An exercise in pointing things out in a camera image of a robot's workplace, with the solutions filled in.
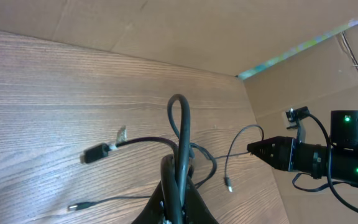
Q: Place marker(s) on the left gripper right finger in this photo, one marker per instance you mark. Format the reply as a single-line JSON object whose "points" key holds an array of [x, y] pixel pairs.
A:
{"points": [[196, 210]]}

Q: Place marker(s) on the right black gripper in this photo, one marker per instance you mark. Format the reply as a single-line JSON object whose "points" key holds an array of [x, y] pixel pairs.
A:
{"points": [[277, 152]]}

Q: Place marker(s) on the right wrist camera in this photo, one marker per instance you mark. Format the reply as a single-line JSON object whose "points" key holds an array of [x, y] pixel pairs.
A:
{"points": [[294, 118]]}

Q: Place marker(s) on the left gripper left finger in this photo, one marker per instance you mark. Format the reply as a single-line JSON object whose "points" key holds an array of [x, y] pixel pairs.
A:
{"points": [[153, 212]]}

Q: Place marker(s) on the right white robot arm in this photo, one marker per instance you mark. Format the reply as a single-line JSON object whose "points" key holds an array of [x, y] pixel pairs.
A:
{"points": [[339, 156]]}

